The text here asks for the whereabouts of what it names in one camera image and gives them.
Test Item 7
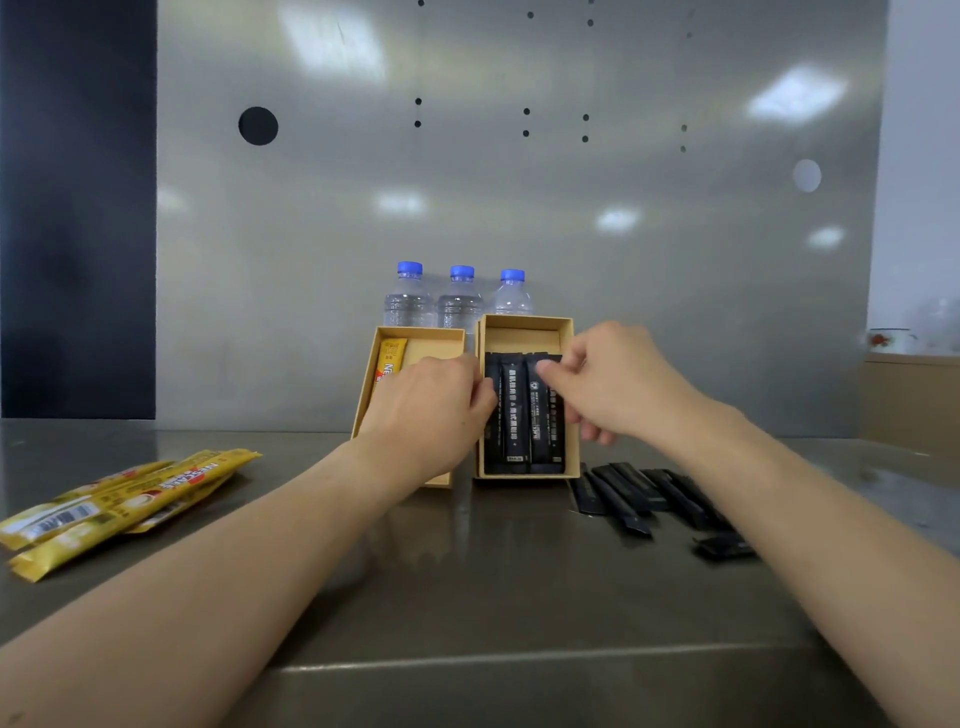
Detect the person's right hand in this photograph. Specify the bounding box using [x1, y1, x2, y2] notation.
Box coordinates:
[535, 321, 723, 448]

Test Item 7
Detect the person's left hand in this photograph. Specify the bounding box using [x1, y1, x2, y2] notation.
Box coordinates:
[357, 354, 499, 493]

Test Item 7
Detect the black stick sachet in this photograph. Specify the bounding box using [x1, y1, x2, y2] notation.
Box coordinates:
[528, 352, 567, 474]
[483, 352, 507, 475]
[501, 354, 532, 474]

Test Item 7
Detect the person's left forearm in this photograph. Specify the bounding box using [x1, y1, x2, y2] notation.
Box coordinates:
[0, 438, 421, 728]

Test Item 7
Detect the person's right forearm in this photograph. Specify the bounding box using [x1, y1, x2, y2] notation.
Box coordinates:
[646, 401, 960, 728]

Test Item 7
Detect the small brown cardboard box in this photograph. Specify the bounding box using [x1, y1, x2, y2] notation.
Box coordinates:
[474, 313, 584, 481]
[350, 325, 468, 490]

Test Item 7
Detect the clear water bottle blue cap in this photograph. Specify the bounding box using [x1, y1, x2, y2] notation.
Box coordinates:
[437, 264, 484, 354]
[491, 268, 535, 318]
[384, 261, 436, 329]

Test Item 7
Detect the yellow stick sachet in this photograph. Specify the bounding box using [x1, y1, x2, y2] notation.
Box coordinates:
[123, 472, 235, 535]
[372, 337, 409, 393]
[7, 448, 263, 584]
[0, 451, 220, 553]
[0, 460, 178, 526]

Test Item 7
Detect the pile of black sachets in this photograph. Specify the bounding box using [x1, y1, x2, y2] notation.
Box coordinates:
[567, 462, 757, 561]

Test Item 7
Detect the white flower print mug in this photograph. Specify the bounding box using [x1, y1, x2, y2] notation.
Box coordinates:
[866, 327, 921, 356]

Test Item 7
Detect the large brown box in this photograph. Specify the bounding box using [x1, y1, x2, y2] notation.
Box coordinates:
[858, 352, 960, 460]

